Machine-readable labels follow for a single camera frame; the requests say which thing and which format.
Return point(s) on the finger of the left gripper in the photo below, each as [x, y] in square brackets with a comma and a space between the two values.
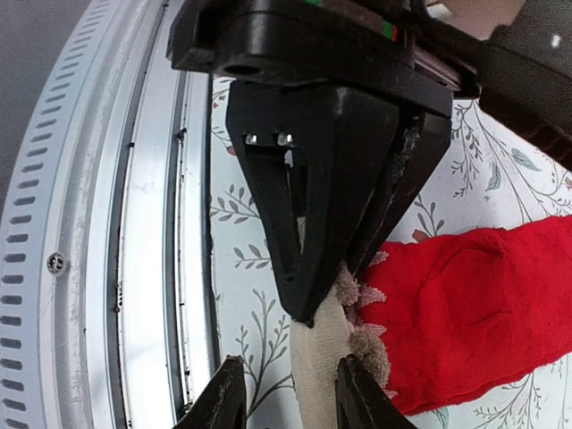
[419, 144]
[311, 158]

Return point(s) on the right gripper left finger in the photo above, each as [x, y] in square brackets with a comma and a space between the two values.
[223, 402]

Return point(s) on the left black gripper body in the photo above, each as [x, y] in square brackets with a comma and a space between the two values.
[393, 49]

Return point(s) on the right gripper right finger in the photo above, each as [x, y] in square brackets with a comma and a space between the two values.
[361, 403]

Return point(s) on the red and beige sock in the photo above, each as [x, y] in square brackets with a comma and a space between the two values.
[441, 322]

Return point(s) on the floral table mat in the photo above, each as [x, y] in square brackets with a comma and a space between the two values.
[488, 178]

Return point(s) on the aluminium front rail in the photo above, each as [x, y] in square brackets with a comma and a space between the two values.
[105, 319]

